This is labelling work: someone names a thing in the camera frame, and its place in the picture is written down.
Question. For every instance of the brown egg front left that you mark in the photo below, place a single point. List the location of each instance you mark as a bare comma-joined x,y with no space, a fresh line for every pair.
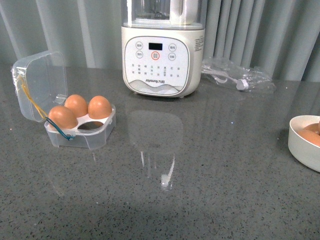
63,117

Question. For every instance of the clear plastic bag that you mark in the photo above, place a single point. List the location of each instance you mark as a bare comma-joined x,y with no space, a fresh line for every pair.
226,73

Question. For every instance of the white soy milk maker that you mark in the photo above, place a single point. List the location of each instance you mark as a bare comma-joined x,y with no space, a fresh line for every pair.
162,46

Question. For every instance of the clear plastic egg box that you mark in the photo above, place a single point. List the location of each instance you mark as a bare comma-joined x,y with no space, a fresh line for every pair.
46,79

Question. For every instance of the white bowl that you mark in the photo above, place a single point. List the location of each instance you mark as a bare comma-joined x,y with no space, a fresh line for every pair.
304,151

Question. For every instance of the brown egg back left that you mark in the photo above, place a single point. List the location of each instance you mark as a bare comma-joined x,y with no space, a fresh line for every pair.
77,104

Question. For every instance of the brown egg back right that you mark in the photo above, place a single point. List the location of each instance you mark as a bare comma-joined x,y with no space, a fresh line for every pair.
99,108

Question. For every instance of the brown egg in bowl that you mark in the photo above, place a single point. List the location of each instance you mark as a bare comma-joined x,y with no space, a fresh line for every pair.
311,133

